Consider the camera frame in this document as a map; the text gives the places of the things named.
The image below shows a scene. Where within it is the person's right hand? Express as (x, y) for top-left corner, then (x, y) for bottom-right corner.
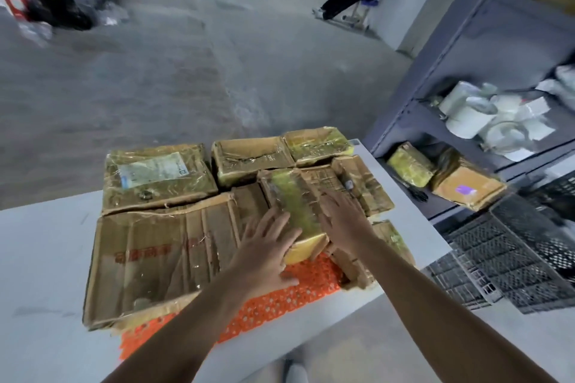
(310, 189), (376, 262)

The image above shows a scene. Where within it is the orange perforated plastic mat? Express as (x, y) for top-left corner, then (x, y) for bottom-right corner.
(119, 254), (344, 361)

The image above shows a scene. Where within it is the person's left hand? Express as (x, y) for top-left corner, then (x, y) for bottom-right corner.
(226, 206), (302, 303)

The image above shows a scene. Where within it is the taped parcel with white label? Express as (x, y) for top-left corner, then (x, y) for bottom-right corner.
(102, 143), (220, 216)

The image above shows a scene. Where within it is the large taped carton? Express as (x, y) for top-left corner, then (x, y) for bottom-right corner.
(82, 191), (241, 332)

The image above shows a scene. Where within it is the person's right forearm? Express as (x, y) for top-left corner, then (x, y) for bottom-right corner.
(352, 239), (558, 383)

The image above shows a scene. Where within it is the yellow-green taped parcel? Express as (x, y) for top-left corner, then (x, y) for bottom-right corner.
(283, 126), (356, 168)

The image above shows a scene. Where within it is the person's white right shoe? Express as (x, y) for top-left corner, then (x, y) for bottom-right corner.
(285, 362), (308, 383)

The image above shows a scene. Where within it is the black rubbish bag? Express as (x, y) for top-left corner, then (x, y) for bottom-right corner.
(29, 0), (98, 31)

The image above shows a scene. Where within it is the dark grey lattice crate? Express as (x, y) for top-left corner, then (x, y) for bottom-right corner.
(447, 193), (575, 314)

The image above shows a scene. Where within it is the white tape roll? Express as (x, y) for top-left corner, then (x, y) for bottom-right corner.
(438, 80), (484, 117)
(516, 95), (558, 141)

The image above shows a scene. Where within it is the blue plastic chair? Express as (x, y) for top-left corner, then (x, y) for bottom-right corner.
(343, 0), (395, 31)

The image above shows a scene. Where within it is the person's left forearm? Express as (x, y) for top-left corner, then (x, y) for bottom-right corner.
(101, 281), (252, 383)

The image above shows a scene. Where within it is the white table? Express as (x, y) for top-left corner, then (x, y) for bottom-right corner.
(0, 139), (452, 383)

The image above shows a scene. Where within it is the small red white carton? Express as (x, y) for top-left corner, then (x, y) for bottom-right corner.
(0, 0), (30, 20)

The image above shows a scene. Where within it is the yellow parcel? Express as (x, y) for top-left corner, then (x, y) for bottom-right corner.
(387, 142), (437, 189)

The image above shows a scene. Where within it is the dark blue metal shelf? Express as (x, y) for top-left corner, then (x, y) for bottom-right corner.
(364, 0), (575, 235)

